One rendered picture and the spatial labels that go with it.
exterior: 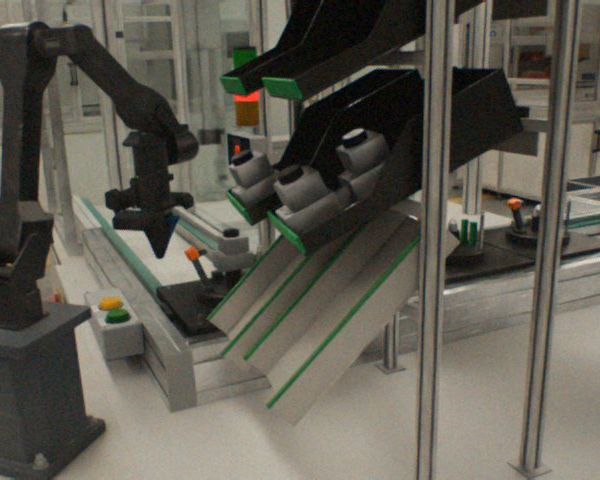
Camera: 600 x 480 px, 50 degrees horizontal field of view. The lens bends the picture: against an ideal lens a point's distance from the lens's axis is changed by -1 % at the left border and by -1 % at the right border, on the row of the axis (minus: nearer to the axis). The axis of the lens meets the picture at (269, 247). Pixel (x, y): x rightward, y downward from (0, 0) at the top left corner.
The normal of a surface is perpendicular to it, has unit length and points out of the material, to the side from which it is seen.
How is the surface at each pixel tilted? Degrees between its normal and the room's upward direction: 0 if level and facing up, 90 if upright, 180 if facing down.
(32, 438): 90
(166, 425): 0
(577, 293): 90
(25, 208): 61
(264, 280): 90
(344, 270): 90
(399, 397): 0
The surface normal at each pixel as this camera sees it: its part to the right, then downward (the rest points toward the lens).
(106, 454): -0.04, -0.96
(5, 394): -0.36, 0.28
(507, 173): -0.91, 0.15
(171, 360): 0.40, 0.24
